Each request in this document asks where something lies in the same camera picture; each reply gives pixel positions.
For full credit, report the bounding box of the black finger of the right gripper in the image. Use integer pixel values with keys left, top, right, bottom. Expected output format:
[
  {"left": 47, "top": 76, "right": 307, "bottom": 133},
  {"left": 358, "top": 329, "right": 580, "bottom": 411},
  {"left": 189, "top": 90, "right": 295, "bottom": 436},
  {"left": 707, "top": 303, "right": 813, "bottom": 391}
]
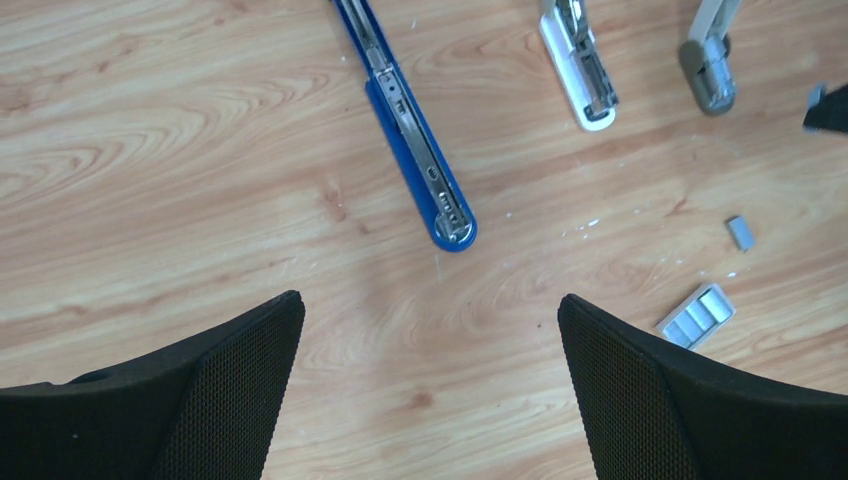
[{"left": 802, "top": 83, "right": 847, "bottom": 134}]

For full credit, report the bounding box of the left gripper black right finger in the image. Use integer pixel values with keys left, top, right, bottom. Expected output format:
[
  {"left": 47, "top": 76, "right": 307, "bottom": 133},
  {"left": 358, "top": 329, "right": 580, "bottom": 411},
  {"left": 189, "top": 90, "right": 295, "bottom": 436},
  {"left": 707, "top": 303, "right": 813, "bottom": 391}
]
[{"left": 558, "top": 294, "right": 847, "bottom": 479}]

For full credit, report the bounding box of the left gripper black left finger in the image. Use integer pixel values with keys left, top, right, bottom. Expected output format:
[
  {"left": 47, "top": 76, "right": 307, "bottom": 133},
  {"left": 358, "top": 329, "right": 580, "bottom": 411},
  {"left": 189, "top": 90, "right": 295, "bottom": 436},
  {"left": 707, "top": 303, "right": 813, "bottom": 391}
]
[{"left": 1, "top": 290, "right": 305, "bottom": 479}]

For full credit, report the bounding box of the small silver stapler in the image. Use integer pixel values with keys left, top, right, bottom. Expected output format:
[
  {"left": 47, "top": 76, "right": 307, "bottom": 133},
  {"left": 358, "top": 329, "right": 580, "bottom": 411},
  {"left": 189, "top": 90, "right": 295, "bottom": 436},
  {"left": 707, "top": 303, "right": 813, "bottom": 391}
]
[{"left": 678, "top": 0, "right": 742, "bottom": 116}]

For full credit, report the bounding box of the grey staple strip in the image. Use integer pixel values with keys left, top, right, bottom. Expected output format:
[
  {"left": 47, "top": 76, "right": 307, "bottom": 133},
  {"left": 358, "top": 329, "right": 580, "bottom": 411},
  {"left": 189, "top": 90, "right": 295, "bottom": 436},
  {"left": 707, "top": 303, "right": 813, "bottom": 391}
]
[{"left": 725, "top": 215, "right": 756, "bottom": 252}]

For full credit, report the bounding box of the beige grey stapler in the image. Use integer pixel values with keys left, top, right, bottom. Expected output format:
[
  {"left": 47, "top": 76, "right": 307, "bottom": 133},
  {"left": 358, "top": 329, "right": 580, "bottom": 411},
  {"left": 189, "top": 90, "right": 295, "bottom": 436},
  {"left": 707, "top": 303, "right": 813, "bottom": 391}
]
[{"left": 539, "top": 0, "right": 618, "bottom": 132}]

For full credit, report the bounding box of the grey staple block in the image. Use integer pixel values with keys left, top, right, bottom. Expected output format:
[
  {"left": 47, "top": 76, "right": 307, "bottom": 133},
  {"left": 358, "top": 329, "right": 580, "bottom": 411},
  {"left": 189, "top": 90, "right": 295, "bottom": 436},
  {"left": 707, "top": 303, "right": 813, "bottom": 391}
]
[{"left": 656, "top": 283, "right": 736, "bottom": 351}]

